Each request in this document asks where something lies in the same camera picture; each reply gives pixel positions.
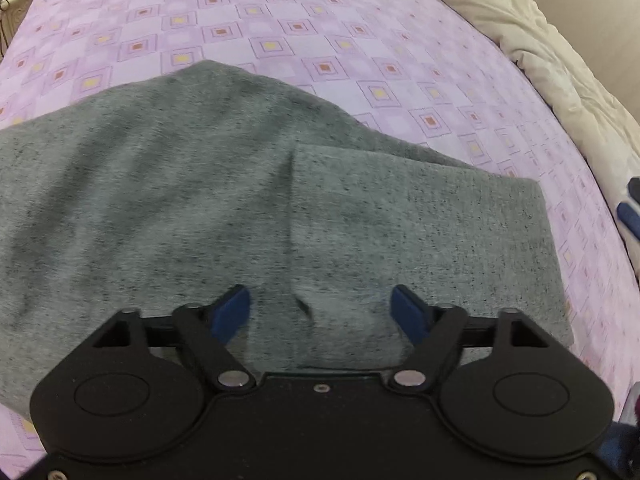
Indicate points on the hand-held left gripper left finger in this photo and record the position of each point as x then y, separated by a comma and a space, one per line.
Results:
231, 312

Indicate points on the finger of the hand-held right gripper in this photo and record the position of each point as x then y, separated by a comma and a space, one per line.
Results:
635, 185
630, 217

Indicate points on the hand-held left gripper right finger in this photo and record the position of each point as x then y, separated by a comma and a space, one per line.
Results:
407, 315

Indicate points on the grey pants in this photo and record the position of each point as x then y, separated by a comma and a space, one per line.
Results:
200, 200

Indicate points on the white duvet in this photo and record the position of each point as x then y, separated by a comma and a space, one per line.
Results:
540, 50

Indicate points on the person's blue clothing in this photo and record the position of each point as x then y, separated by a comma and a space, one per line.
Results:
631, 440

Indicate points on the purple patterned bed sheet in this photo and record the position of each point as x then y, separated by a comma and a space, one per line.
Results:
280, 25

